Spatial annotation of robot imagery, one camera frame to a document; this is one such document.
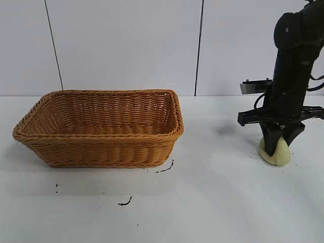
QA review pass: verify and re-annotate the pale yellow egg yolk pastry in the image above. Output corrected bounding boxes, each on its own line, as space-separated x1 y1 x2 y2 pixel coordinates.
258 136 292 167

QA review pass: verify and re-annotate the brown woven wicker basket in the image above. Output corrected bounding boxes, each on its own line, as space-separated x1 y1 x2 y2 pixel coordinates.
13 88 185 170

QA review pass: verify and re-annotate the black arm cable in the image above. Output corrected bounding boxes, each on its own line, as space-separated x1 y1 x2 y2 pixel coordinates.
306 59 324 92

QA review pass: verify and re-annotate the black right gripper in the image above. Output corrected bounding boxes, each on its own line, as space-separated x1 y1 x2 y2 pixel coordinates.
237 74 324 156

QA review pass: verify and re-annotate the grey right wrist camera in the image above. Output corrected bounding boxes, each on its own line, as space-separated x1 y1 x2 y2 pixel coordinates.
239 77 273 96

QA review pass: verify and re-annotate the black camera cable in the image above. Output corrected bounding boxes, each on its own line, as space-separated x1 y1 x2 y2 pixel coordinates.
253 93 266 110

